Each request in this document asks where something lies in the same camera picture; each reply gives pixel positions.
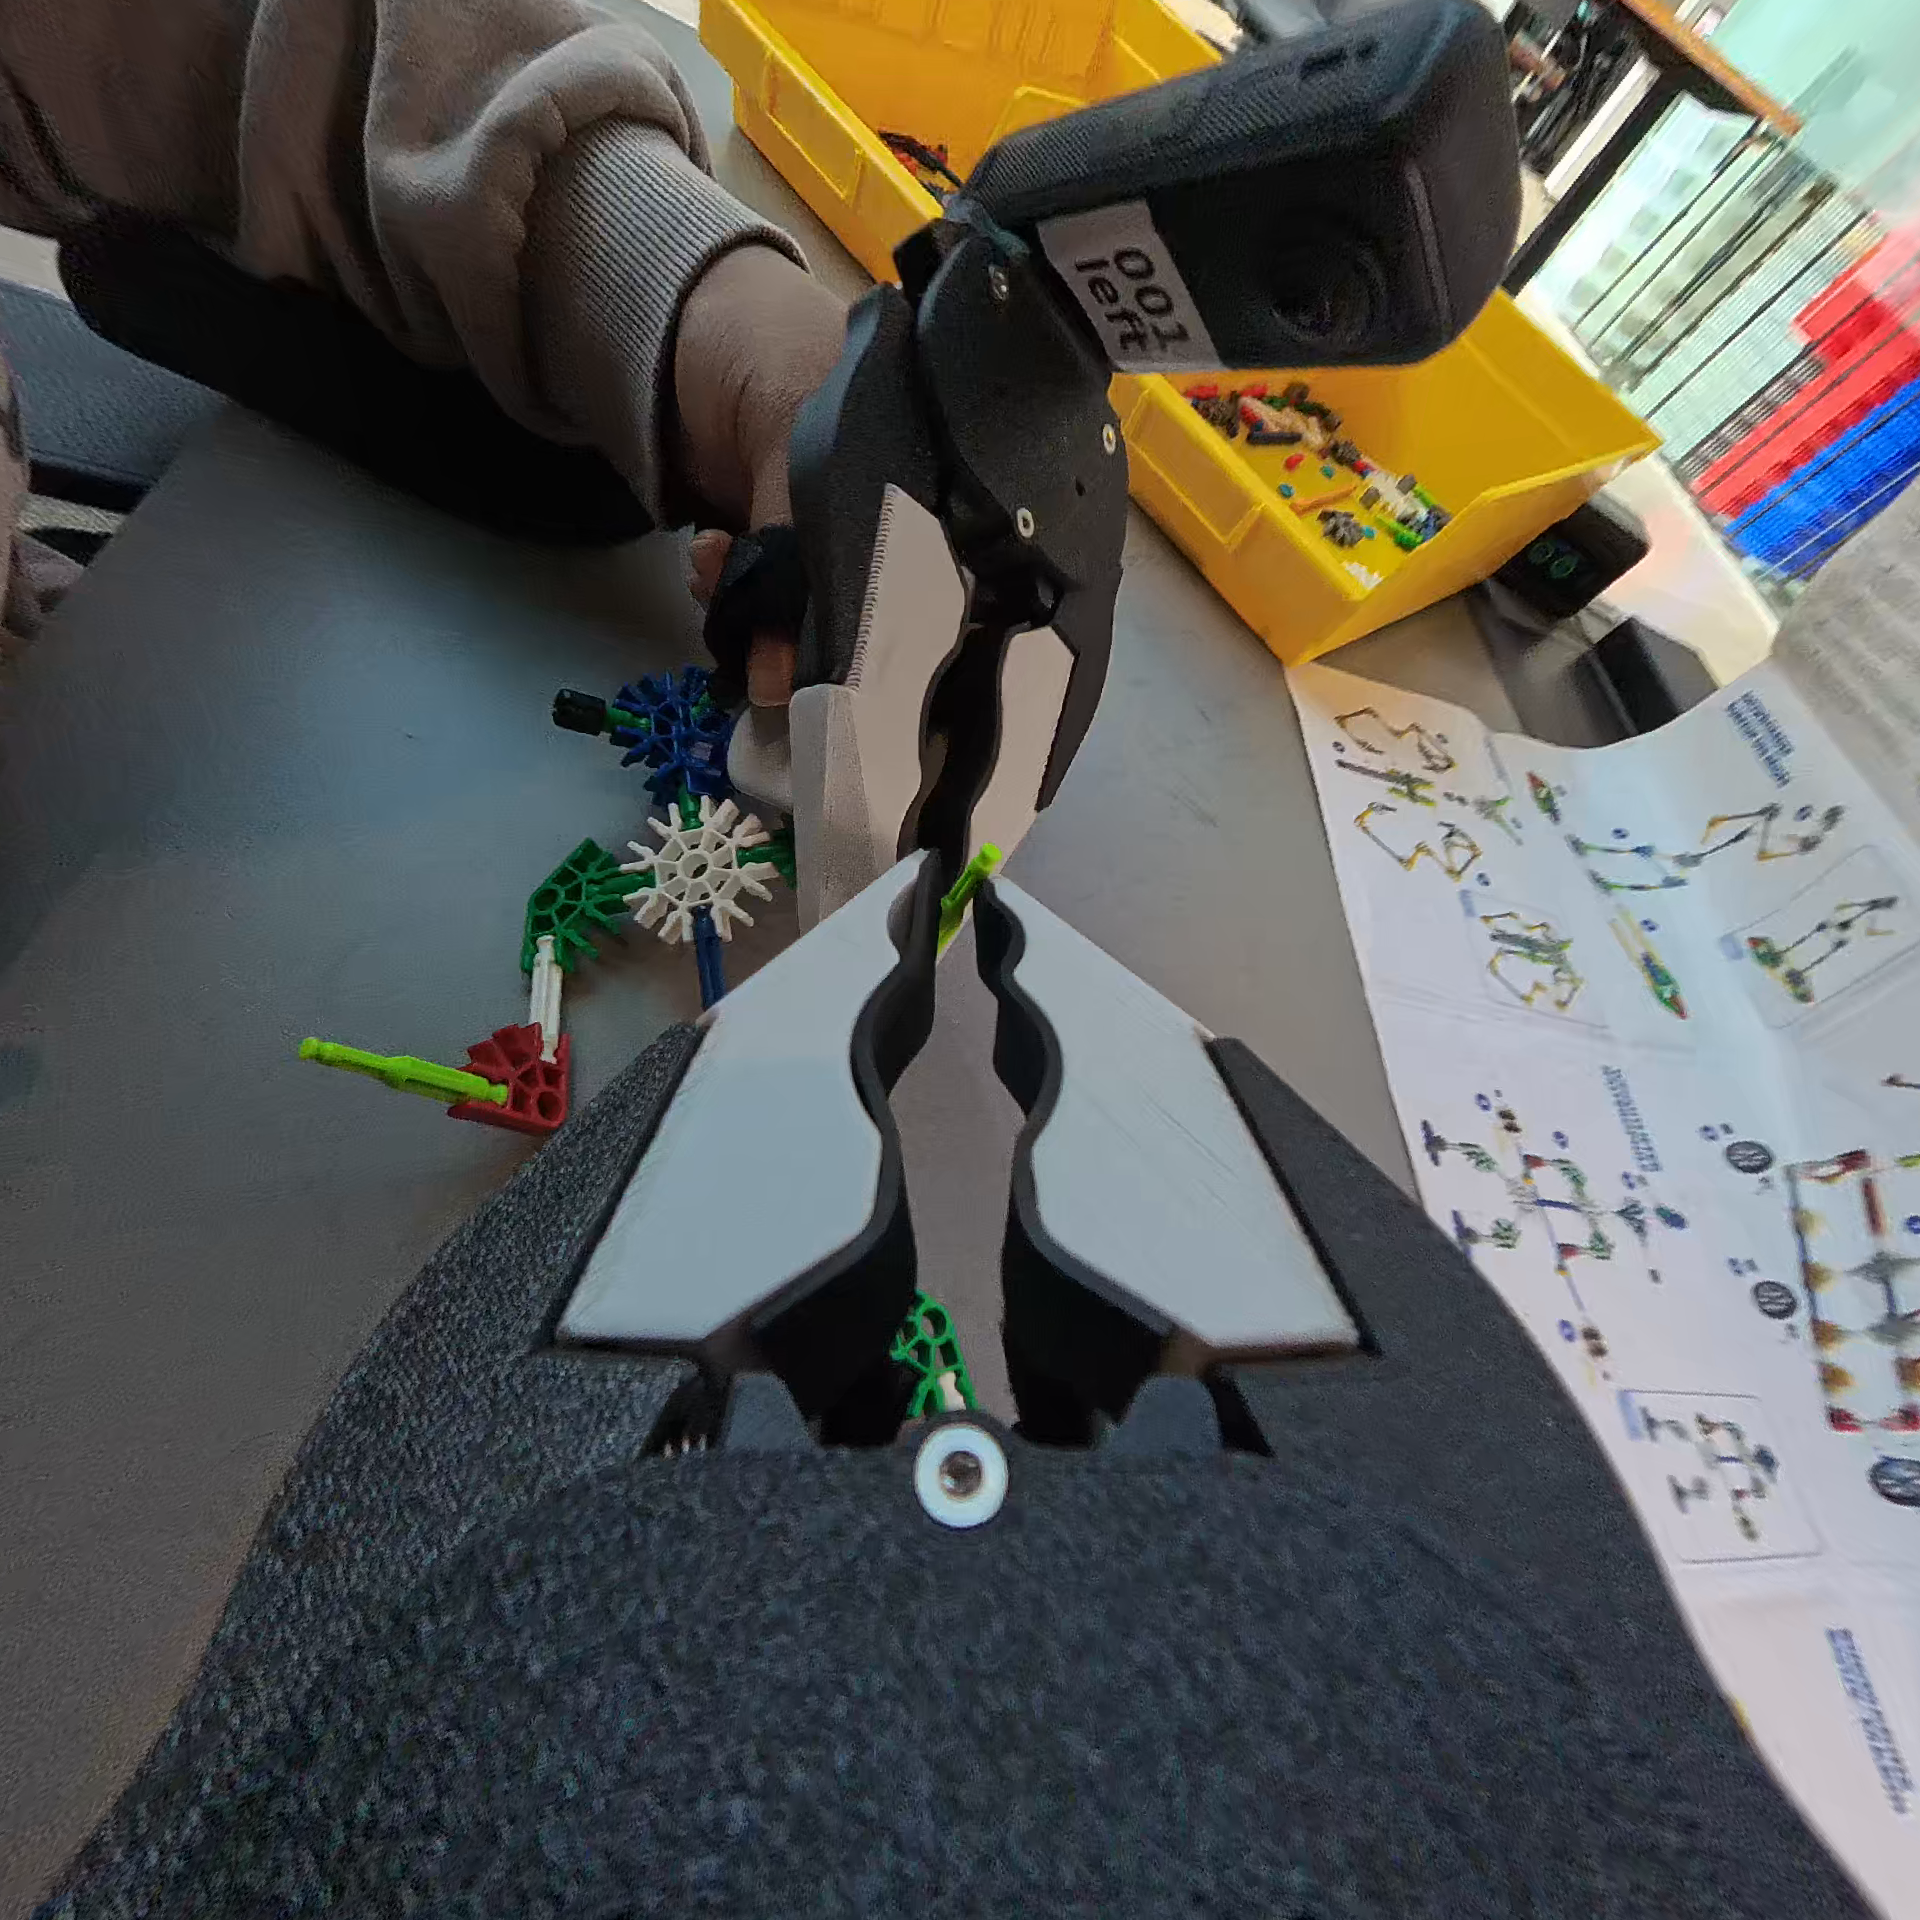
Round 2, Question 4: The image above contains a black box with green light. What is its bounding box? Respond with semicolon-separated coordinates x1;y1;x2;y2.
1494;488;1656;623

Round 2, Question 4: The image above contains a red plastic bin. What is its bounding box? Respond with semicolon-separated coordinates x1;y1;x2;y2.
1689;236;1920;511

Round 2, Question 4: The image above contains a blue plastic bin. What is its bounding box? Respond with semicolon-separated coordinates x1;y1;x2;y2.
1726;383;1920;587

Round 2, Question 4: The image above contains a colourful rod connector toy model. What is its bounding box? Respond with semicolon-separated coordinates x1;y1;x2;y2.
298;671;1010;1430

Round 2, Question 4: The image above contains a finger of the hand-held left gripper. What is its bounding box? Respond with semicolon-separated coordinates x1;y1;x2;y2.
916;555;1129;877
786;475;976;916

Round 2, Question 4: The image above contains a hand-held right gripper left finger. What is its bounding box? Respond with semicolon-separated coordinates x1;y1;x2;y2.
551;854;937;1436

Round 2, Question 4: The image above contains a person's left hand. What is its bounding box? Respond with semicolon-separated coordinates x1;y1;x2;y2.
668;236;896;618

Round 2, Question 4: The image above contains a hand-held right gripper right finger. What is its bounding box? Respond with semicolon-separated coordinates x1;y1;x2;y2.
967;870;1367;1436

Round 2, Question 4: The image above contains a yellow plastic bin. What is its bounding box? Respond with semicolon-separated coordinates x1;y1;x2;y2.
699;0;1203;287
1096;46;1663;667

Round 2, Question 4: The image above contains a black flat box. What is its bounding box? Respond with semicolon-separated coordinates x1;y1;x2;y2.
1585;595;1779;731

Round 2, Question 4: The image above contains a white building instruction sheet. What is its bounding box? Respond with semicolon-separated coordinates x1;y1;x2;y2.
1291;647;1920;1818

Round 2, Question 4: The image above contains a person's left forearm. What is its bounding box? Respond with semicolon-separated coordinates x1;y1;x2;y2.
0;0;807;527

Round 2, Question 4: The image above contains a pile of small building parts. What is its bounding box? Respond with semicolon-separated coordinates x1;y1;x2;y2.
1179;374;1464;563

